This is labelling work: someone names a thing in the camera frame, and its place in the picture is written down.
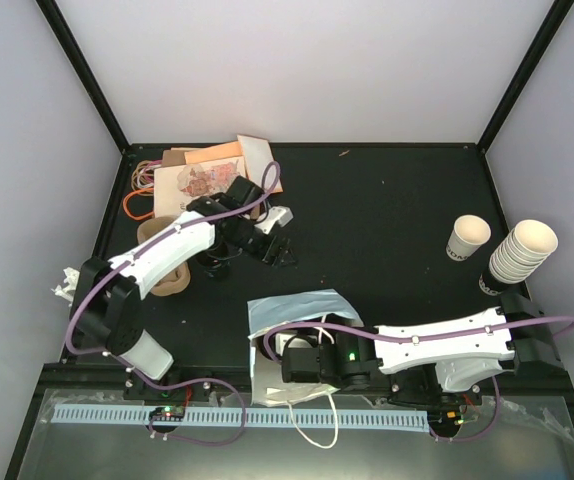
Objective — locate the brown pulp cup carrier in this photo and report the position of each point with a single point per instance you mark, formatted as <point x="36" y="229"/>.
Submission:
<point x="177" y="280"/>

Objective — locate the white plastic cutlery pile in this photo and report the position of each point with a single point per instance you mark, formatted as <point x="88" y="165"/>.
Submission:
<point x="67" y="290"/>

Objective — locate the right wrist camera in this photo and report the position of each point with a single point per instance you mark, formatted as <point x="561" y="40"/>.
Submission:
<point x="291" y="339"/>

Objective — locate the rubber bands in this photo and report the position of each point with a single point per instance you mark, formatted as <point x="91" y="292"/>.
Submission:
<point x="142" y="185"/>

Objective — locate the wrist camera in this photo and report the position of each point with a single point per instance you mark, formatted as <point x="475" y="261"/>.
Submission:
<point x="277" y="216"/>
<point x="291" y="339"/>

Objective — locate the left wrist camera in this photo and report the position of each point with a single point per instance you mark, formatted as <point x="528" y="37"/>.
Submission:
<point x="277" y="216"/>

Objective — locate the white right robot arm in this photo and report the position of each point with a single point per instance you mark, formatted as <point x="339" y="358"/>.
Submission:
<point x="429" y="362"/>

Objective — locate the illustrated greeting card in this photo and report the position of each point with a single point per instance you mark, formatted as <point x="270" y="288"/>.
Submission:
<point x="175" y="187"/>

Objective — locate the light blue paper bag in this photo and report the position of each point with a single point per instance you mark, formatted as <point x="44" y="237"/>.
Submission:
<point x="305" y="313"/>

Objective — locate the light blue cable duct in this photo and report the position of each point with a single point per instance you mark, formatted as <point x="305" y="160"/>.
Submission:
<point x="348" y="419"/>

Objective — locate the stack of white paper cups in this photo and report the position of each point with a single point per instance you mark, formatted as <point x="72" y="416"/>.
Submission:
<point x="519" y="255"/>

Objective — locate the brown cardboard sleeve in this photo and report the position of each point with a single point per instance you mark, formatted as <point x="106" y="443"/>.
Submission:
<point x="174" y="157"/>

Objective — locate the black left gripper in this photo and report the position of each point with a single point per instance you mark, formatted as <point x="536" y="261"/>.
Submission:
<point x="269" y="254"/>

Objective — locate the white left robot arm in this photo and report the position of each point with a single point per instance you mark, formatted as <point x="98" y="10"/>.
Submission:
<point x="109" y="293"/>

